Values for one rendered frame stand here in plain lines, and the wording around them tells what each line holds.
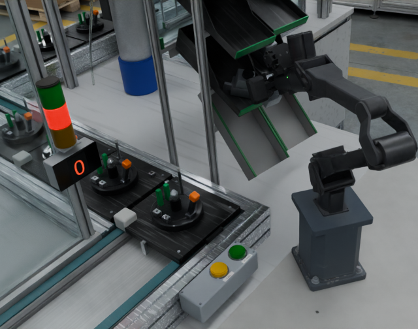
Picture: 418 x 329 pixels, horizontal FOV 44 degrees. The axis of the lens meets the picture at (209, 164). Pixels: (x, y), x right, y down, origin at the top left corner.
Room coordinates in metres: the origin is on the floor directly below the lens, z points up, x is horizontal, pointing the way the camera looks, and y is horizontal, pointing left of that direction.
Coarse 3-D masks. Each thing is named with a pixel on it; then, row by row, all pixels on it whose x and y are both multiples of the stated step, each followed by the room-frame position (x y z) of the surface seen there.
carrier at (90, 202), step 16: (112, 160) 1.24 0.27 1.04; (96, 176) 1.23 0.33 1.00; (112, 176) 1.23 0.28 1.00; (128, 176) 1.23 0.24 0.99; (144, 176) 1.25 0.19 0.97; (160, 176) 1.24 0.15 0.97; (96, 192) 1.19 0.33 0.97; (112, 192) 1.17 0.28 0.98; (128, 192) 1.18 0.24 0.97; (144, 192) 1.17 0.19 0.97; (96, 208) 1.12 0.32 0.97; (112, 208) 1.11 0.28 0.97; (128, 208) 1.12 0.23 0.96
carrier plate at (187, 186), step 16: (176, 176) 1.23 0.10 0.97; (192, 192) 1.15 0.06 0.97; (208, 192) 1.14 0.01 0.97; (144, 208) 1.10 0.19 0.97; (208, 208) 1.07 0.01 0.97; (224, 208) 1.06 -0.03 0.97; (144, 224) 1.04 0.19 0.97; (208, 224) 1.01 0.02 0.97; (224, 224) 1.01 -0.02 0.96; (144, 240) 0.98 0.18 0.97; (160, 240) 0.97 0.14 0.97; (176, 240) 0.96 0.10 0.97; (192, 240) 0.95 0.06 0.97; (176, 256) 0.91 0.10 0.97
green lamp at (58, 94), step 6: (60, 84) 1.01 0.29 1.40; (42, 90) 0.99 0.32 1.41; (48, 90) 0.99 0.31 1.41; (54, 90) 0.99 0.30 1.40; (60, 90) 1.00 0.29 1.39; (42, 96) 0.99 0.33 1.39; (48, 96) 0.98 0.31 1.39; (54, 96) 0.99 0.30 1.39; (60, 96) 1.00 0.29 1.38; (42, 102) 0.99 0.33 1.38; (48, 102) 0.98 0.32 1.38; (54, 102) 0.99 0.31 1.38; (60, 102) 0.99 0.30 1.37; (48, 108) 0.99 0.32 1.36; (54, 108) 0.99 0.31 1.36
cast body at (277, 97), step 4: (268, 76) 1.18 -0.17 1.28; (276, 92) 1.16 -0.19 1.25; (272, 96) 1.16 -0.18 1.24; (276, 96) 1.16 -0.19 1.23; (280, 96) 1.16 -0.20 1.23; (268, 100) 1.15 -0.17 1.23; (272, 100) 1.15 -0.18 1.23; (276, 100) 1.16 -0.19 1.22; (264, 104) 1.16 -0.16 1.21; (268, 104) 1.15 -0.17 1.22; (272, 104) 1.16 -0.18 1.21
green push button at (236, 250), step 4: (232, 248) 0.91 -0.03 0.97; (236, 248) 0.91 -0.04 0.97; (240, 248) 0.91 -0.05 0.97; (244, 248) 0.91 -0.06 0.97; (232, 252) 0.90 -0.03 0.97; (236, 252) 0.89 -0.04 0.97; (240, 252) 0.89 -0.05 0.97; (244, 252) 0.89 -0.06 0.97; (232, 256) 0.89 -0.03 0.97; (236, 256) 0.88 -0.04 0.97; (240, 256) 0.88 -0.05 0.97
